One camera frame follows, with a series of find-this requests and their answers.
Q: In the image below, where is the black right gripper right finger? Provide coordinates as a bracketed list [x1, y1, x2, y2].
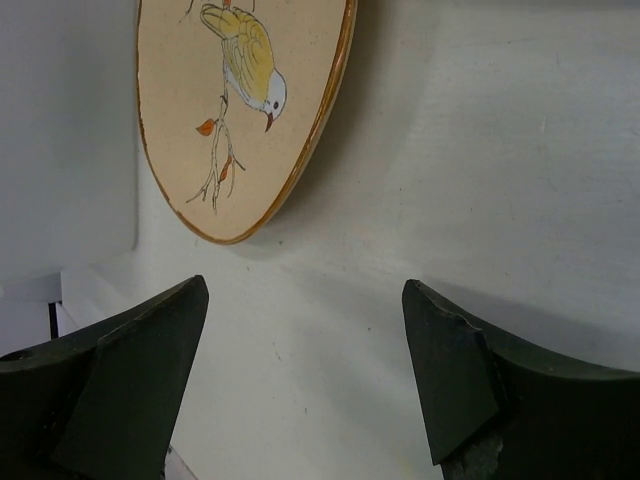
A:
[402, 280, 639, 479]

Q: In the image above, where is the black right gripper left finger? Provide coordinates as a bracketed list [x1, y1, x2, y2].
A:
[1, 275, 209, 480]

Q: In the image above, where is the beige bird pattern plate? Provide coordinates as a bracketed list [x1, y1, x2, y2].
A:
[137, 1, 358, 245]

